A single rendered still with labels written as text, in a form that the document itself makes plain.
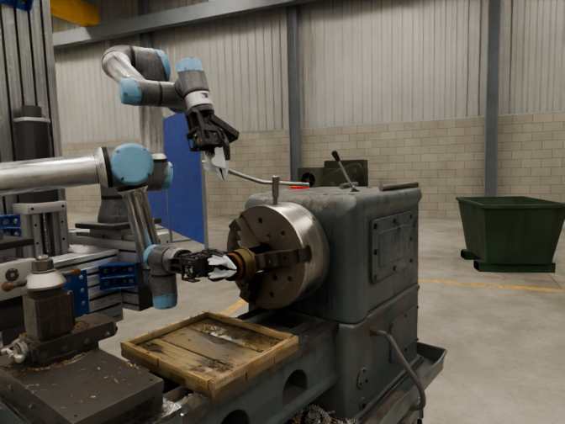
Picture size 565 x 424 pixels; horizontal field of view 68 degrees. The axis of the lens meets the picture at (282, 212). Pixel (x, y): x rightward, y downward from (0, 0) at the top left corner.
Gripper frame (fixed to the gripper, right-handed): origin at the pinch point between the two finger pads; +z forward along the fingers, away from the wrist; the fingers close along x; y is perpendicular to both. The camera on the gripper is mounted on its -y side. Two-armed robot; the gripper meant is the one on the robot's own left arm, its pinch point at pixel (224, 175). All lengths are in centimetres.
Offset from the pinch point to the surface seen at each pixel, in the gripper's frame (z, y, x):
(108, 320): 29.7, 38.8, -8.1
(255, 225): 15.7, -7.7, -1.2
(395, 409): 83, -35, 10
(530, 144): -63, -1021, -59
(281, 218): 16.3, -7.8, 9.3
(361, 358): 65, -31, 6
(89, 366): 37, 47, -2
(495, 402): 138, -163, -6
